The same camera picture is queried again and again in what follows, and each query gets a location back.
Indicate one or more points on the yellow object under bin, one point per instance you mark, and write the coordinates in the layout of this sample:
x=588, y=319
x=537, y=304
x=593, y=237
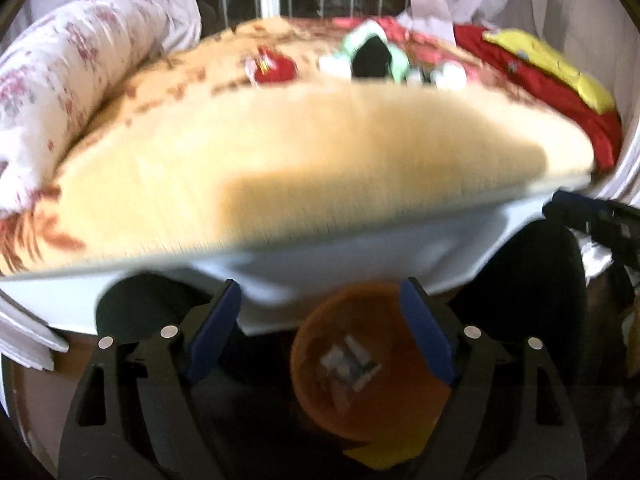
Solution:
x=390, y=450

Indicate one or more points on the white tissue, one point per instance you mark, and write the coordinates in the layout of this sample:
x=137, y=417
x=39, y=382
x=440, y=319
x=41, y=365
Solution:
x=450, y=76
x=334, y=65

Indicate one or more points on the yellow floral plush blanket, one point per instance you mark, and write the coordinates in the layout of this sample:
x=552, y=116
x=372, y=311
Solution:
x=280, y=160

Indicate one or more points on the red blanket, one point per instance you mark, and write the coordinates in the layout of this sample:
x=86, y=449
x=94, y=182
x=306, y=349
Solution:
x=550, y=95

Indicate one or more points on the orange plastic bin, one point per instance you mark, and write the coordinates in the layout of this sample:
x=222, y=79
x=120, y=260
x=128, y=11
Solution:
x=370, y=410

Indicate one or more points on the rolled pink floral quilt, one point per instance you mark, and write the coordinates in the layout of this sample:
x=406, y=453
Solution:
x=60, y=90

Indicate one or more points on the silver satin curtain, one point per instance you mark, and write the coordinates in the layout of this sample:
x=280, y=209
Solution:
x=25, y=335

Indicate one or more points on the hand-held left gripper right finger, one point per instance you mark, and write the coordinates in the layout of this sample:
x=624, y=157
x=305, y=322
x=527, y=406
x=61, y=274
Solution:
x=425, y=332

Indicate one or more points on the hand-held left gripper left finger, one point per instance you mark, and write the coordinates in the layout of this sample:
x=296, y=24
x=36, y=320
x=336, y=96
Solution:
x=215, y=332

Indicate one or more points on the green and white wrapper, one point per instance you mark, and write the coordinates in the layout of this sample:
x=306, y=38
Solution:
x=400, y=55

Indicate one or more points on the white bed frame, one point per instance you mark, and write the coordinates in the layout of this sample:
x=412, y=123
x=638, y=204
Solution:
x=350, y=265

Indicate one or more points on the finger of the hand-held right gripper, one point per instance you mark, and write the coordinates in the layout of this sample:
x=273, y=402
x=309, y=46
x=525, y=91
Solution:
x=575, y=210

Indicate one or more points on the red snack packet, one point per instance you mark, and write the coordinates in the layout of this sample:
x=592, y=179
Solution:
x=275, y=67

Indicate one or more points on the pile of white paper scraps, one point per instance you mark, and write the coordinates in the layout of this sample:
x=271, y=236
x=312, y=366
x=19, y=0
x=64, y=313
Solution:
x=350, y=365

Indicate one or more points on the yellow pillow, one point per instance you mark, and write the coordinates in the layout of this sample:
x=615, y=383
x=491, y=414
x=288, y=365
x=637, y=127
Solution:
x=555, y=62

